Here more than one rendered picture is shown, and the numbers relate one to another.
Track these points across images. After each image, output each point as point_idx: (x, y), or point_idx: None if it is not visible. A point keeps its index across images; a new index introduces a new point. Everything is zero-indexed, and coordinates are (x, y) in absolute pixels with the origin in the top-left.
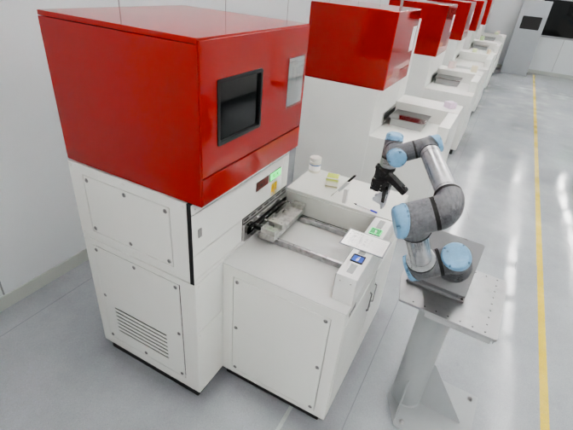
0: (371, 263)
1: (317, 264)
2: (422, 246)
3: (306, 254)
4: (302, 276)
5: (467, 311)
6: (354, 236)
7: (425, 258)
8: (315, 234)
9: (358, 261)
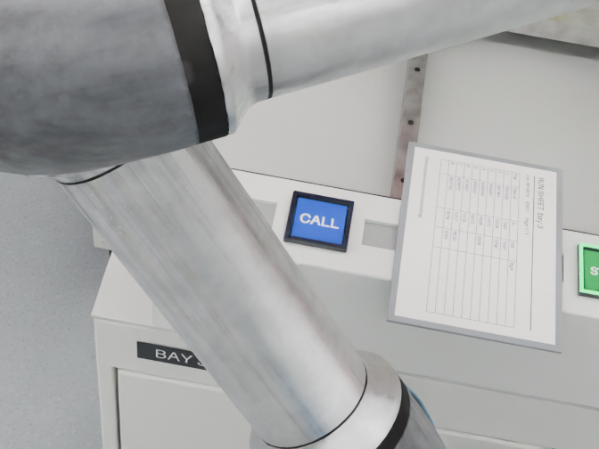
0: (387, 312)
1: (362, 176)
2: (110, 248)
3: (399, 127)
4: (257, 142)
5: None
6: (497, 191)
7: (212, 376)
8: (577, 139)
9: (299, 224)
